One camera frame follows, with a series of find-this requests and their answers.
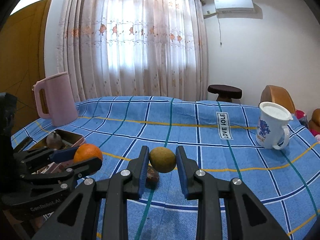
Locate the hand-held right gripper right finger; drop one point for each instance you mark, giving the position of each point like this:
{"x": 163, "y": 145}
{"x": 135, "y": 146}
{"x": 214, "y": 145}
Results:
{"x": 181, "y": 177}

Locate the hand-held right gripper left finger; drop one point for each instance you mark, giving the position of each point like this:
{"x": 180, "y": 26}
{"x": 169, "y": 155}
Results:
{"x": 143, "y": 177}

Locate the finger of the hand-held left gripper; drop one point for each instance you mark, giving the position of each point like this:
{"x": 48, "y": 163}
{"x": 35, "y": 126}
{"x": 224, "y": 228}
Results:
{"x": 85, "y": 167}
{"x": 62, "y": 155}

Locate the large orange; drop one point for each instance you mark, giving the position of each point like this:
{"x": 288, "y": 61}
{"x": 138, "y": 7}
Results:
{"x": 87, "y": 153}

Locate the purple passion fruit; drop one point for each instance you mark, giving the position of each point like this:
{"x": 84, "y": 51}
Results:
{"x": 53, "y": 141}

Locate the pink metal tin box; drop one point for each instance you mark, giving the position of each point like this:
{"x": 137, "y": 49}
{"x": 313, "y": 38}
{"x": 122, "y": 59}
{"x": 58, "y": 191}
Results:
{"x": 72, "y": 137}

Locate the green-brown round fruit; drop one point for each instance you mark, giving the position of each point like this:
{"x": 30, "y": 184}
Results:
{"x": 162, "y": 160}

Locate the dark brown date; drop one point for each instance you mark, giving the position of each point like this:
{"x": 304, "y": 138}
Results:
{"x": 153, "y": 176}

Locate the blue checked tablecloth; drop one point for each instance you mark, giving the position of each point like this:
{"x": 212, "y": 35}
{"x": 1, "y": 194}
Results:
{"x": 200, "y": 155}

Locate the pink electric kettle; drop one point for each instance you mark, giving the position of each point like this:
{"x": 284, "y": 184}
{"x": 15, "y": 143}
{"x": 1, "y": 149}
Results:
{"x": 60, "y": 100}

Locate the dark round wooden stool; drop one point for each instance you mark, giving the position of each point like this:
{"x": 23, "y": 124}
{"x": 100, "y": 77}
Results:
{"x": 225, "y": 91}

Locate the white mug with blue print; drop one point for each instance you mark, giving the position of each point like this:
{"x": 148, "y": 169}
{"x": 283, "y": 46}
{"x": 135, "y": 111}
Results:
{"x": 268, "y": 130}

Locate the wooden wardrobe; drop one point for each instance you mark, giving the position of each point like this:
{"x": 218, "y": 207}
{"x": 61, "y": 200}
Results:
{"x": 25, "y": 55}

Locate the brown wooden chair back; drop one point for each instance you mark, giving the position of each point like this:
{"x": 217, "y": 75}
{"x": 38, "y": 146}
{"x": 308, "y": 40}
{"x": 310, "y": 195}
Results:
{"x": 275, "y": 93}

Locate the pink floral cushion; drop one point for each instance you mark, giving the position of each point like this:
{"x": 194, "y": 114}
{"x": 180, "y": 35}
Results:
{"x": 301, "y": 116}

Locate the sheer floral curtain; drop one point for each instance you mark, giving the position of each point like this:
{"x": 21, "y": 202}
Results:
{"x": 137, "y": 42}

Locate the white air conditioner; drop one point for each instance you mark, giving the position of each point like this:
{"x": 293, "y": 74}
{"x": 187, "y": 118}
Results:
{"x": 233, "y": 4}

